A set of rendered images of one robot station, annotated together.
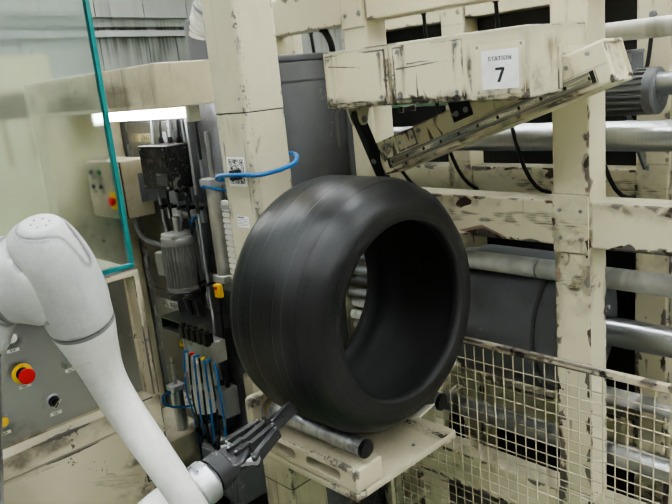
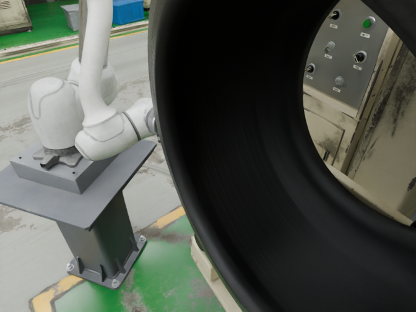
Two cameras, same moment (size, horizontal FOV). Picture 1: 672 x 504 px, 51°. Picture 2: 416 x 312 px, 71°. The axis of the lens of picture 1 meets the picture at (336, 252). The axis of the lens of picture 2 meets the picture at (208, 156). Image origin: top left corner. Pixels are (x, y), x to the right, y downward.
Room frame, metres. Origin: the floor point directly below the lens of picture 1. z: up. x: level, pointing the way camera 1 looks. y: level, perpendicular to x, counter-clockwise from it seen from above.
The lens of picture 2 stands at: (1.51, -0.37, 1.41)
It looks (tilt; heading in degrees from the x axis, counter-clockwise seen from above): 39 degrees down; 101
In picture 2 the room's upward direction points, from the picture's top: straight up
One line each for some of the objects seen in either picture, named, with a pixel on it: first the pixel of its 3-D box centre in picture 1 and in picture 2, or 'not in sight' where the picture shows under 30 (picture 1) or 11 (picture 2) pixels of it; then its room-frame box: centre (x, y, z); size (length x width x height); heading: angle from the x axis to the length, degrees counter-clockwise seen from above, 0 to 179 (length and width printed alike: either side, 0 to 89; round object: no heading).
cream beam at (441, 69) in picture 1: (445, 69); not in sight; (1.76, -0.31, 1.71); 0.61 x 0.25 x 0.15; 43
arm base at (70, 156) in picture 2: not in sight; (62, 146); (0.80, 0.38, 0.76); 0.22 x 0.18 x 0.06; 86
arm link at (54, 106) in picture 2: not in sight; (57, 110); (0.81, 0.41, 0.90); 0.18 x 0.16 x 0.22; 81
